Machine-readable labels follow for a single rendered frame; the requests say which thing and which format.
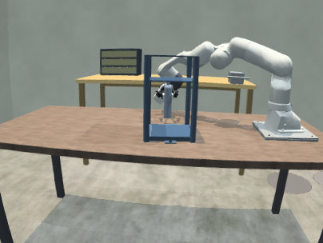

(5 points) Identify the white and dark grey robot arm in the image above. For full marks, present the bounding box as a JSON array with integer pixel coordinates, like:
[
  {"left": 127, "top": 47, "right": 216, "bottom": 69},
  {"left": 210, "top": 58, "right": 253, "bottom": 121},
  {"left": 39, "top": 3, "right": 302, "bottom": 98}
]
[{"left": 158, "top": 38, "right": 304, "bottom": 133}]

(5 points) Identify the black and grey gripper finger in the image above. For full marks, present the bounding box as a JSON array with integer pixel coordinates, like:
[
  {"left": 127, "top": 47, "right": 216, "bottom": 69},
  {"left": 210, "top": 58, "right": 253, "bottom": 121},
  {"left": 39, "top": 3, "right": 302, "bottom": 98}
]
[
  {"left": 172, "top": 91, "right": 178, "bottom": 100},
  {"left": 156, "top": 90, "right": 164, "bottom": 100}
]

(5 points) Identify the grey-blue bottle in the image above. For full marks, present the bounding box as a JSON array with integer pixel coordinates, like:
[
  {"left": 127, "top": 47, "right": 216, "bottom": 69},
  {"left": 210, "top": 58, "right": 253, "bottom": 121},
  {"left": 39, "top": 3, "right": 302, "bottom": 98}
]
[{"left": 164, "top": 82, "right": 172, "bottom": 118}]

